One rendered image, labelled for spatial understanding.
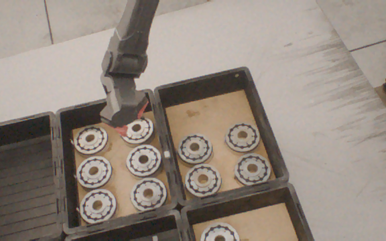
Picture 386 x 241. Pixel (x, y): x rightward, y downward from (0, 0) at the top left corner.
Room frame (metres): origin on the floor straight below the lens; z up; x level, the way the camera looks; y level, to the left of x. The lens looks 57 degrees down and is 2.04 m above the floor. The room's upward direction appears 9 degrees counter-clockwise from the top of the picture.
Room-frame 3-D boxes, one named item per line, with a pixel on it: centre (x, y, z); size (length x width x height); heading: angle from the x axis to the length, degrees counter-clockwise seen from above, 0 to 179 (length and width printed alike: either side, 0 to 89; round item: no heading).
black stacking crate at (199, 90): (0.67, -0.07, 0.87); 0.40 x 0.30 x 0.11; 5
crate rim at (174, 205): (0.65, 0.23, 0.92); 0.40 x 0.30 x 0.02; 5
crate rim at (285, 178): (0.67, -0.07, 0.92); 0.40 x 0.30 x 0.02; 5
